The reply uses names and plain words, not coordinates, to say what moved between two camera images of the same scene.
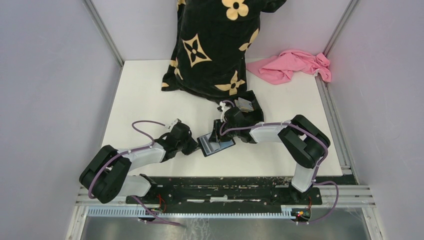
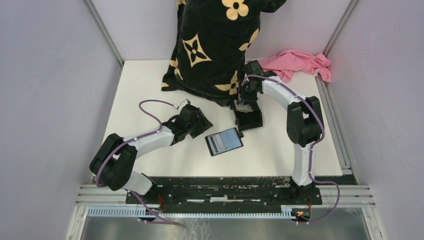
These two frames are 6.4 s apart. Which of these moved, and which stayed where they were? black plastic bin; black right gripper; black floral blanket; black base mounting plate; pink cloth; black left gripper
Moved: black left gripper; black right gripper
Stayed: pink cloth; black plastic bin; black base mounting plate; black floral blanket
